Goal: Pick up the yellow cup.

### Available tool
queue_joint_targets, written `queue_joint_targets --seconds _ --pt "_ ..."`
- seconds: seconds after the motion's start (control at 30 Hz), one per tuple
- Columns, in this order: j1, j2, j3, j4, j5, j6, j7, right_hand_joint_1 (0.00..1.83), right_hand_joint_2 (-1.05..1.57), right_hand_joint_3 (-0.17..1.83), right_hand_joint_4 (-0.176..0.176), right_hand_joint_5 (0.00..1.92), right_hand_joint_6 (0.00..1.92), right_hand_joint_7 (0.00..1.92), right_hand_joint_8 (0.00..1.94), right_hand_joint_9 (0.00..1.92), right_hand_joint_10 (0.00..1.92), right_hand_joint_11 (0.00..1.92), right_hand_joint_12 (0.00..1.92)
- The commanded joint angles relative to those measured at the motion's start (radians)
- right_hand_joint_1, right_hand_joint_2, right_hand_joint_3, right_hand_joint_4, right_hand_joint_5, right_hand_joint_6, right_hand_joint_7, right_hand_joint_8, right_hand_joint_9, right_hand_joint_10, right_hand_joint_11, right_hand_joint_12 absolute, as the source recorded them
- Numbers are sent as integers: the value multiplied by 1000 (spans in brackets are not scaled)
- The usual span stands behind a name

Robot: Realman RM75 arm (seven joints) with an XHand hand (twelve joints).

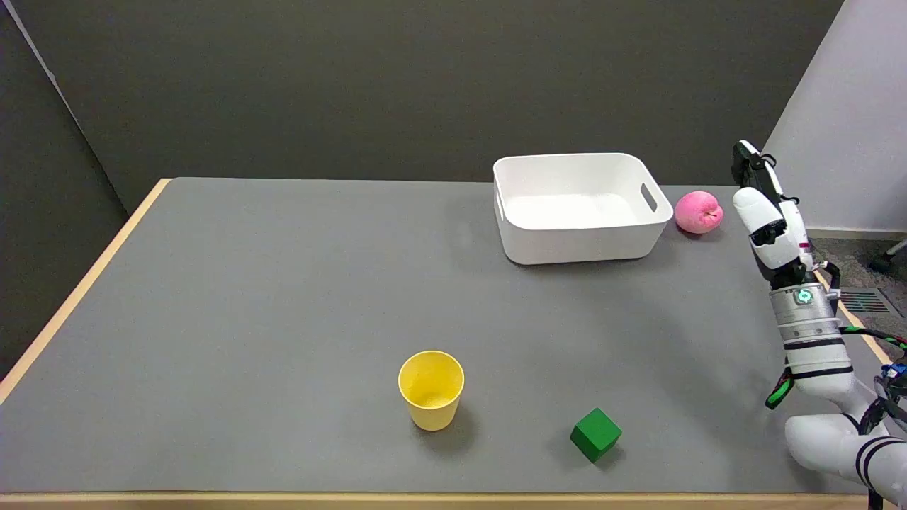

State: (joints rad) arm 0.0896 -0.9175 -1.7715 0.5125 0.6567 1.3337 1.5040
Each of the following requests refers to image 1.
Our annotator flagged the green cube block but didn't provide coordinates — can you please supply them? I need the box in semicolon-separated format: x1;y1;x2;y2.
570;407;623;463

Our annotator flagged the white plastic storage bin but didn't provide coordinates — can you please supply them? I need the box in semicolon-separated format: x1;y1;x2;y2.
493;153;673;266

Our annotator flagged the pink toy peach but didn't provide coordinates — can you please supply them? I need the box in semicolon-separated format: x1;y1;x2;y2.
675;191;724;234

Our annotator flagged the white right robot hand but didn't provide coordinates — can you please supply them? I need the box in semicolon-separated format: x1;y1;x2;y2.
732;140;816;285

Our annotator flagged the yellow plastic cup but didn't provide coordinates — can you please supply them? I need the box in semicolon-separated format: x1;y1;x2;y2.
398;351;466;431

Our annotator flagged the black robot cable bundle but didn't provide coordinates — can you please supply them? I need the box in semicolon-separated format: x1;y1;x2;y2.
765;263;907;510

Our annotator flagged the metal floor vent grille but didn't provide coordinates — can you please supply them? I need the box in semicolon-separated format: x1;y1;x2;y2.
836;288;895;317

